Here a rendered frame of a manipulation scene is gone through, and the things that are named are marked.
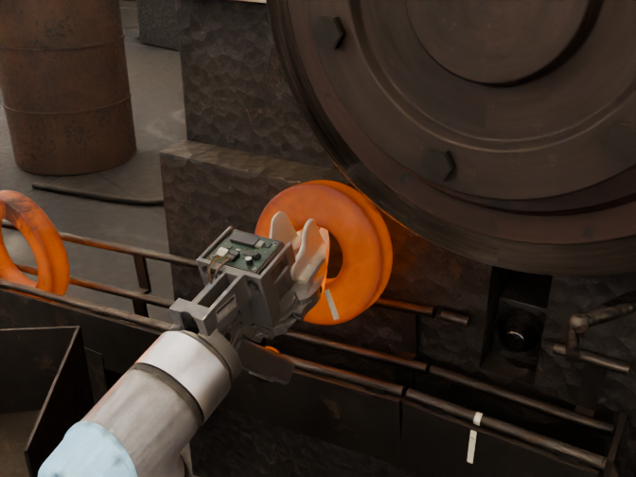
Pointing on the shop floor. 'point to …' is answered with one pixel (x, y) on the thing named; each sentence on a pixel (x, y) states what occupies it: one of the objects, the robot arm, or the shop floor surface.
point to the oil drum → (65, 85)
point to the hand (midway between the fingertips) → (318, 238)
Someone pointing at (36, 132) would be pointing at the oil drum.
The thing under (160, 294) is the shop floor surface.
